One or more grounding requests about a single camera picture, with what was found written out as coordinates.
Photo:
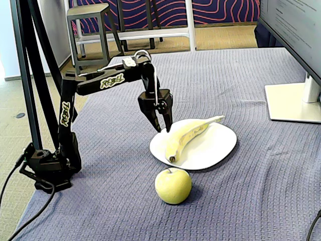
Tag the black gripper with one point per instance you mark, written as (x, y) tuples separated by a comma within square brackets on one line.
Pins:
[(150, 102)]

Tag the yellow banana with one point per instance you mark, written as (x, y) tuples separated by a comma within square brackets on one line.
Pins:
[(185, 138)]

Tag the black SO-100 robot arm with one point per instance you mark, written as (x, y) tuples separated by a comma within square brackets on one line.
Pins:
[(66, 130)]

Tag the white rounded plate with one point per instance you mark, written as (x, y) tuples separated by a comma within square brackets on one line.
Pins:
[(215, 145)]

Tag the green apple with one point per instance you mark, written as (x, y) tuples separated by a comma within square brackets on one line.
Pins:
[(173, 185)]

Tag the blue-grey woven table cloth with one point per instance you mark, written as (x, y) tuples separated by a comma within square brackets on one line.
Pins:
[(225, 88)]

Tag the purple pink wavy patterned panel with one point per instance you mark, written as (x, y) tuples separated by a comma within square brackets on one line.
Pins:
[(220, 12)]

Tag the grey metal stool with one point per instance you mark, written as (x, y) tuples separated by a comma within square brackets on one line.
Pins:
[(85, 11)]

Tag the black round floor cap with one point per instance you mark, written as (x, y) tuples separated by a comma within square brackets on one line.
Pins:
[(20, 115)]

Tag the black tripod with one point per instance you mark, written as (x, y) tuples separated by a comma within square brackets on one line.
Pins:
[(25, 62)]

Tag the grey computer monitor with stand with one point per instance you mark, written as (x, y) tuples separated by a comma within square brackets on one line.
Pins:
[(288, 25)]

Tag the black metal frame legs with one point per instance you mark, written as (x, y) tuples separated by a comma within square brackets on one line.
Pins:
[(150, 25)]

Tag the white metal table frame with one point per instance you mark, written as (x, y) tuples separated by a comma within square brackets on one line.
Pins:
[(191, 25)]

